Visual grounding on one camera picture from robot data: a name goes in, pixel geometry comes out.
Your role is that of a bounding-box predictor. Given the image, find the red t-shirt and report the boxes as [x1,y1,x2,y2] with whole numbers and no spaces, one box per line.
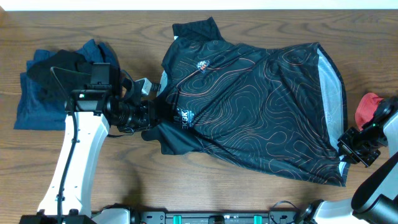
[354,93,384,131]

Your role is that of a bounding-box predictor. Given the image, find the black orange patterned jersey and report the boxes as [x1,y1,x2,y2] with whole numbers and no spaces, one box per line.
[141,18,349,187]

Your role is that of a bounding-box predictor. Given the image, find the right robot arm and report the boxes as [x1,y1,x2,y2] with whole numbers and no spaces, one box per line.
[301,96,397,224]

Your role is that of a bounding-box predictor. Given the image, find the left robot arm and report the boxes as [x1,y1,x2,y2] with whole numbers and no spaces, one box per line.
[20,63,161,223]

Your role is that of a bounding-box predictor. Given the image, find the folded black garment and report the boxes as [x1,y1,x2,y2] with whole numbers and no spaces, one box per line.
[27,50,93,99]

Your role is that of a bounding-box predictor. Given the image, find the folded navy blue garment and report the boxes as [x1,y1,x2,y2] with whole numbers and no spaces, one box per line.
[14,39,119,131]

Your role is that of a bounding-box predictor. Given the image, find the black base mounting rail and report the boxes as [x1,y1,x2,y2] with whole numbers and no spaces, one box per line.
[99,202,312,224]

